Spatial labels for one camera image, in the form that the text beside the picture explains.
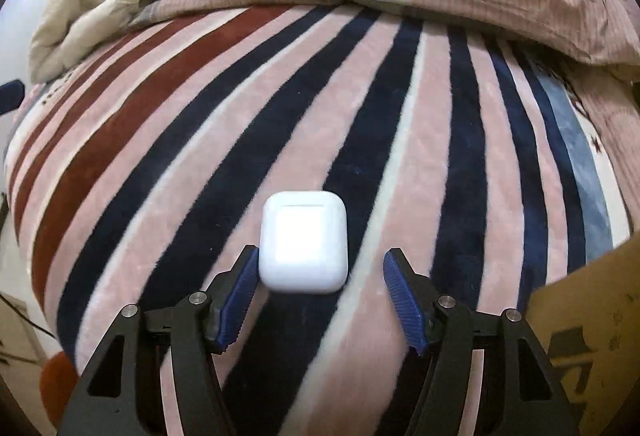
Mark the brown cardboard box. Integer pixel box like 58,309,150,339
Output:
526,235,640,435

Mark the cream fleece blanket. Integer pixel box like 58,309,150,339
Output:
28,0,141,83

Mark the striped plush blanket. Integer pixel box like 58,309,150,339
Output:
6,6,639,435

